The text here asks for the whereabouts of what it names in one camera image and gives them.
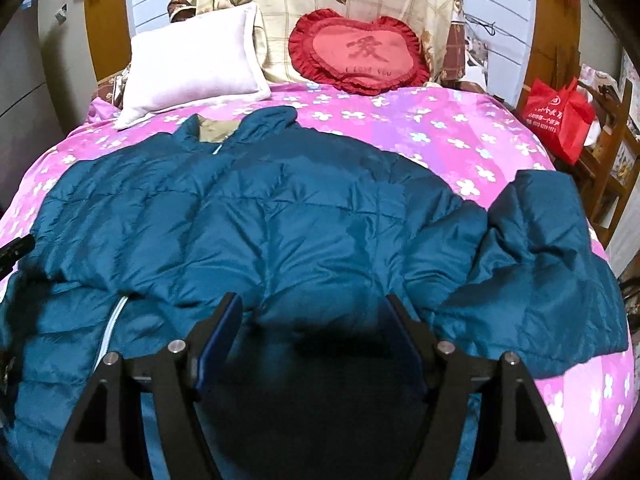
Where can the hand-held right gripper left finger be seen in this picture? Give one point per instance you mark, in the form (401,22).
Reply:
(222,336)

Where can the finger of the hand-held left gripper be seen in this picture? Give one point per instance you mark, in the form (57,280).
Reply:
(15,251)

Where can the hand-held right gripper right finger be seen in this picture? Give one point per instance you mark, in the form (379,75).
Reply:
(407,344)

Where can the teal puffer jacket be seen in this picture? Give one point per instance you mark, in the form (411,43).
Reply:
(300,220)

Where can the grey refrigerator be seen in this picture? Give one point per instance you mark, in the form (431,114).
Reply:
(30,85)

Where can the pink floral bedsheet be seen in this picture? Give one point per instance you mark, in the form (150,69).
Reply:
(450,125)

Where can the white pillow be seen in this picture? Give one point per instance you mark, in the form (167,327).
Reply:
(195,65)

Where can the red shopping bag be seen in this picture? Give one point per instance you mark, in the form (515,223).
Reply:
(555,115)

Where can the wooden chair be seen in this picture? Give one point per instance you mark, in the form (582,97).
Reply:
(612,160)

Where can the red heart-shaped frilled cushion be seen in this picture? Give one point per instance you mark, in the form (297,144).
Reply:
(357,55)

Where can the wall poster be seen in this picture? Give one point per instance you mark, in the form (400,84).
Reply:
(477,50)

